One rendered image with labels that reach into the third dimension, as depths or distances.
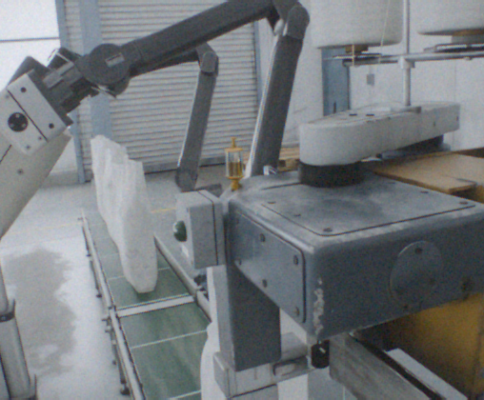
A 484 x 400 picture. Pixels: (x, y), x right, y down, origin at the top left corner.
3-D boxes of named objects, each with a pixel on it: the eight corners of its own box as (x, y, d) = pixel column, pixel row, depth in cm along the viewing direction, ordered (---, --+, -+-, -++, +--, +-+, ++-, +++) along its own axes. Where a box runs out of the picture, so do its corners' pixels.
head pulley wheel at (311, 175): (287, 178, 68) (286, 161, 68) (339, 170, 71) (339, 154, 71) (319, 190, 60) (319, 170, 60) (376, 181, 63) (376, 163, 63)
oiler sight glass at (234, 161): (223, 174, 67) (222, 150, 66) (240, 172, 68) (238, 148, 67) (230, 177, 65) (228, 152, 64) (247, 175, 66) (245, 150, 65)
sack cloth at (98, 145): (96, 214, 426) (86, 136, 408) (117, 210, 434) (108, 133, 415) (104, 228, 384) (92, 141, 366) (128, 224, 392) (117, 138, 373)
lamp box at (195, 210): (179, 253, 69) (173, 193, 66) (209, 248, 70) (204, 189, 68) (194, 270, 62) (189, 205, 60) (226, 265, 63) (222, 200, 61)
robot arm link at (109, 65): (272, -14, 101) (285, -37, 92) (300, 40, 102) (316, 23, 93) (84, 69, 94) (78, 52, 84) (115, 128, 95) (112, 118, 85)
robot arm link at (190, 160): (202, 67, 151) (201, 50, 141) (219, 70, 151) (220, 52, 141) (175, 194, 142) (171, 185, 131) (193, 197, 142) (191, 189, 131)
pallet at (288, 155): (230, 163, 694) (229, 154, 691) (304, 155, 726) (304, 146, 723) (248, 172, 618) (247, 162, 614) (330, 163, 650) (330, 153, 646)
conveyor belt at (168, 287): (87, 221, 441) (86, 211, 439) (128, 214, 454) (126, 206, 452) (120, 327, 240) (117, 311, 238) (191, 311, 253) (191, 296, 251)
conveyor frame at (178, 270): (82, 222, 440) (80, 208, 436) (132, 214, 456) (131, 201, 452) (112, 335, 234) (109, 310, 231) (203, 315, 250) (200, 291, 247)
